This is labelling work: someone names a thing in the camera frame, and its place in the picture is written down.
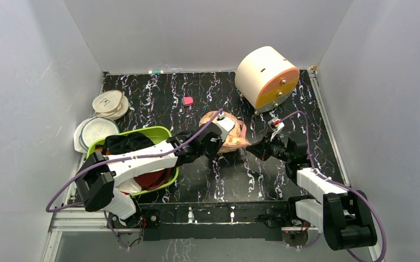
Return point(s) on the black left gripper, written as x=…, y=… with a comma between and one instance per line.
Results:
x=218, y=143

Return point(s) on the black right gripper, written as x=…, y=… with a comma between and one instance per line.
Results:
x=262, y=149

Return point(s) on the floral mesh laundry bag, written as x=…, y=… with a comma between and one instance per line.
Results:
x=236, y=138

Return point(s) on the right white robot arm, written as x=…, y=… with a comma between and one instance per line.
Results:
x=341, y=215

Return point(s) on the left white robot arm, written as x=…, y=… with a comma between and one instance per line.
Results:
x=99, y=176

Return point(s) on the dark red bra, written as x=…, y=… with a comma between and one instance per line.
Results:
x=153, y=180

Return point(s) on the white round mesh bag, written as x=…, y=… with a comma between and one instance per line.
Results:
x=91, y=130

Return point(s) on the small pink block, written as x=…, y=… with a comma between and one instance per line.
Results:
x=187, y=101

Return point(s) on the green plastic basket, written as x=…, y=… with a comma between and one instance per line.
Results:
x=156, y=134

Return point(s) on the cream cylindrical drum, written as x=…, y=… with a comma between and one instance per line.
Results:
x=266, y=78

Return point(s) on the black garment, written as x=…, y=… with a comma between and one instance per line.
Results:
x=120, y=144

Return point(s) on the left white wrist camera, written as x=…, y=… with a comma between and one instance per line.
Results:
x=225, y=123

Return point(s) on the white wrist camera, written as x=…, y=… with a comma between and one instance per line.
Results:
x=276, y=125
x=225, y=123

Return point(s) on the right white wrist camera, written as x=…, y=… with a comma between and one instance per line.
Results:
x=276, y=125

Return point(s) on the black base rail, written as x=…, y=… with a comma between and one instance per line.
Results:
x=268, y=220

